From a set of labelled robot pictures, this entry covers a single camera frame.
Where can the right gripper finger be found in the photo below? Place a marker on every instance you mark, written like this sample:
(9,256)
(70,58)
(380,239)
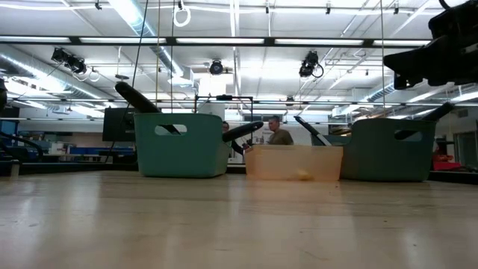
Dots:
(422,60)

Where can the black ladle with white label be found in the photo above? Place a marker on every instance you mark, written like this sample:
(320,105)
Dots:
(242,130)

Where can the black solid serving spoon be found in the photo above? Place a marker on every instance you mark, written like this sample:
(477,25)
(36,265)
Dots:
(134,98)

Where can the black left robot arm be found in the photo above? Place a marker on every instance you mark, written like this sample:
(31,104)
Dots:
(2,95)

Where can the red box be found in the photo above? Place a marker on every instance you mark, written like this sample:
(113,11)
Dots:
(446,164)

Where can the blue-grey plastic bin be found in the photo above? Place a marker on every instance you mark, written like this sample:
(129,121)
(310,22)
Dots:
(373,157)

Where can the person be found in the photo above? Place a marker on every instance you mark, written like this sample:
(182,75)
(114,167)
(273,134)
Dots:
(280,136)
(226,127)

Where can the orange plastic bin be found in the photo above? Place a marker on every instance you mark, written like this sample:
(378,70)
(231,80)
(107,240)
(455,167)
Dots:
(284,160)

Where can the teal plastic bin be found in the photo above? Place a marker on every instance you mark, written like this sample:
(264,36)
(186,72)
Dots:
(179,157)

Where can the black monitor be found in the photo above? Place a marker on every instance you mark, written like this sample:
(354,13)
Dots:
(117,125)

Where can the black ceiling-mounted camera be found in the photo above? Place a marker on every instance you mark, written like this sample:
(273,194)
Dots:
(71,61)
(309,65)

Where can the black overhead frame crossbar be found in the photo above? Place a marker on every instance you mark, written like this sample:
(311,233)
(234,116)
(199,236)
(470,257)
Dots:
(269,41)

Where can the thin black stand frame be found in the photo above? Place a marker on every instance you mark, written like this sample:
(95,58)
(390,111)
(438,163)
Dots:
(224,98)

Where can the round black overhead camera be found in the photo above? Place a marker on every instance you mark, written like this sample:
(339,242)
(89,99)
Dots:
(216,68)

